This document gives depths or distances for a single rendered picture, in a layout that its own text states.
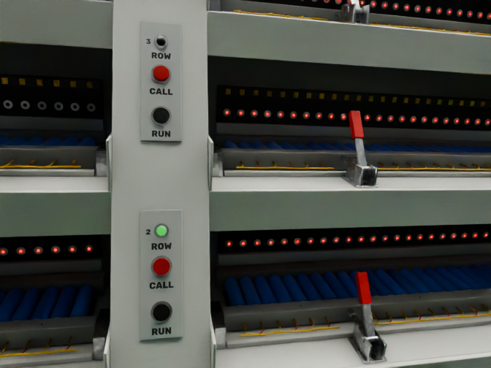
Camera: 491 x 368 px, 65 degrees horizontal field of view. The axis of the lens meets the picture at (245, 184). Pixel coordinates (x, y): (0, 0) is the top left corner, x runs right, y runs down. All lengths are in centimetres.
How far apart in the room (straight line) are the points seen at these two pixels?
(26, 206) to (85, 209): 5
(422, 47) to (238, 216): 30
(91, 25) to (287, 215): 28
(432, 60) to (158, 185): 36
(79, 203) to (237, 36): 24
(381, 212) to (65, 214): 33
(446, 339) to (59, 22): 56
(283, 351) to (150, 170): 24
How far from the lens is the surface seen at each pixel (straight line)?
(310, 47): 47
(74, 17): 45
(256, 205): 41
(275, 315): 49
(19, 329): 49
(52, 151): 47
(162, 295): 40
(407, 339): 53
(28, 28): 46
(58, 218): 41
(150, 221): 39
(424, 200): 50
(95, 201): 40
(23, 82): 59
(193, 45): 43
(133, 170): 40
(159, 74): 41
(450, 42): 56
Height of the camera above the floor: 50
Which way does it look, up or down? 5 degrees up
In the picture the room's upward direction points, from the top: 1 degrees counter-clockwise
